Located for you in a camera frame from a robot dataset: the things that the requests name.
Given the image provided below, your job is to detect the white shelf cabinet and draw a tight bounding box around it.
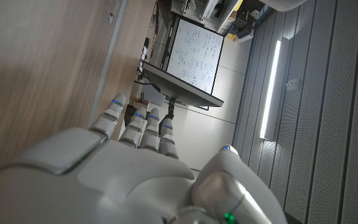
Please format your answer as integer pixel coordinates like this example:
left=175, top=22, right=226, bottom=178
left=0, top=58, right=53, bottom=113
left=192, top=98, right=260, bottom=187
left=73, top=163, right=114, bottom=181
left=171, top=0, right=242, bottom=32

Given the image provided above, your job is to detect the long ceiling light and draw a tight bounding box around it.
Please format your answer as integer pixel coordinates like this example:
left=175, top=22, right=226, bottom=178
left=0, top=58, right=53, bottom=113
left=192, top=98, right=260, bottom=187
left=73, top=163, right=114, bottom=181
left=259, top=37, right=290, bottom=141

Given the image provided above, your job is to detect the whiteboard with writing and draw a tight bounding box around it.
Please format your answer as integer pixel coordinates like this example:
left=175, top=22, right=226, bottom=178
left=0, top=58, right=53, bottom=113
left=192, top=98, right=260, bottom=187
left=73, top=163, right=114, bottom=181
left=165, top=15, right=225, bottom=96

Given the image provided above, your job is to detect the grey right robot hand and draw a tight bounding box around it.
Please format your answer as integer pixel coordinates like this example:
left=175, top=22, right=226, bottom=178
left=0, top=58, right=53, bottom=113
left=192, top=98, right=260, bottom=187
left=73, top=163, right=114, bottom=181
left=0, top=93, right=289, bottom=224

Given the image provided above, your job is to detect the black computer monitor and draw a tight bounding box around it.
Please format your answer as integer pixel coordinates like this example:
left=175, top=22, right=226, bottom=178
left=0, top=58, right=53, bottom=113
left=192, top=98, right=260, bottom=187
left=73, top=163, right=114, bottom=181
left=141, top=60, right=225, bottom=108

